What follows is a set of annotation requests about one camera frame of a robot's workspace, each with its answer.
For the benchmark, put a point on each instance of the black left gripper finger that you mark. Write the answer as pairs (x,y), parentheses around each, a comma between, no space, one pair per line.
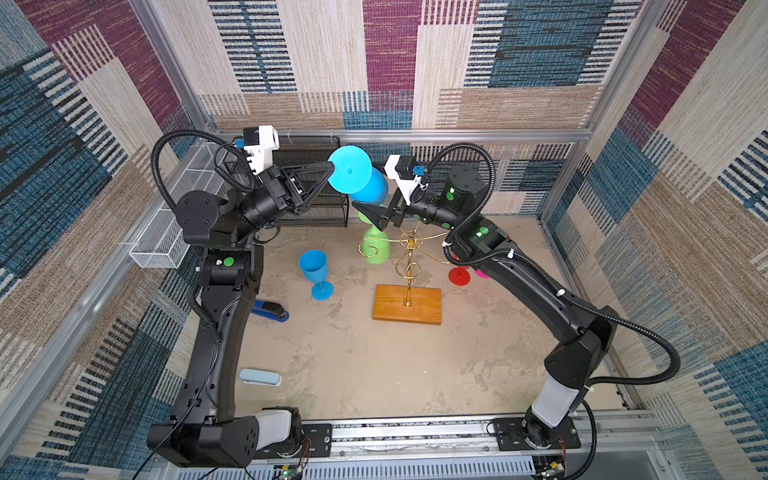
(317,172)
(309,192)

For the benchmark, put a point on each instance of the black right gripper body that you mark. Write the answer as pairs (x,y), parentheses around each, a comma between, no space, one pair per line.
(402,210)

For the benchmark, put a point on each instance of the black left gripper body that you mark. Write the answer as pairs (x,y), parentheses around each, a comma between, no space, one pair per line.
(278,193)

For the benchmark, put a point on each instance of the blue plastic wine glass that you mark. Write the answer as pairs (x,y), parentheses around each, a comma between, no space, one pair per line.
(315,268)
(355,176)

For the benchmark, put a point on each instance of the blue plastic wine glass front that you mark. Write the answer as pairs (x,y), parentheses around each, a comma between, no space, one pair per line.
(315,268)

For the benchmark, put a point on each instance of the red plastic wine glass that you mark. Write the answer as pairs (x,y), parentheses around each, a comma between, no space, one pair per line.
(460,275)

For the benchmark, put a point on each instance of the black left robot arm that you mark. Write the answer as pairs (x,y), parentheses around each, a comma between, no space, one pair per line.
(203,429)

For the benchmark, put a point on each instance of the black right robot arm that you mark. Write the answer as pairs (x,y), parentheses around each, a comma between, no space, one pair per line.
(583,333)

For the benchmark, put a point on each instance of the black mesh shelf rack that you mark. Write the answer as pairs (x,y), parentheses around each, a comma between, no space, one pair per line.
(329,208)

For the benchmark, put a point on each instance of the green plastic wine glass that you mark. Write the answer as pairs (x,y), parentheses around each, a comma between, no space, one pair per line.
(374,246)

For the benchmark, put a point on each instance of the wooden rack base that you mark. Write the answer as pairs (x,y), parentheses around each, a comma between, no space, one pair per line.
(409,305)

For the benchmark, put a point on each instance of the light blue flat case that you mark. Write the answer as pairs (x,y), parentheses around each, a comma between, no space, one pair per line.
(260,377)

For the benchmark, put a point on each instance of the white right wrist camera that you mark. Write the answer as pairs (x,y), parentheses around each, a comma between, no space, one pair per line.
(401,169)

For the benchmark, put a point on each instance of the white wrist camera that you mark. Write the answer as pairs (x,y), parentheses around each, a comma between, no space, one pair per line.
(259,143)
(401,169)

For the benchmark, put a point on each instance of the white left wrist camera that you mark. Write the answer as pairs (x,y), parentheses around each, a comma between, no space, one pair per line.
(259,143)

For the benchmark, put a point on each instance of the gold wire glass rack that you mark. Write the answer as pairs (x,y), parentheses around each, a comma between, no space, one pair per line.
(411,242)

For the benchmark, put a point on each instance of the white wire mesh basket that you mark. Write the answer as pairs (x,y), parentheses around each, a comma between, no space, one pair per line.
(159,242)

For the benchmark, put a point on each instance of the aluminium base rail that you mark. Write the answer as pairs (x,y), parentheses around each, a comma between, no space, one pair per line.
(622,444)

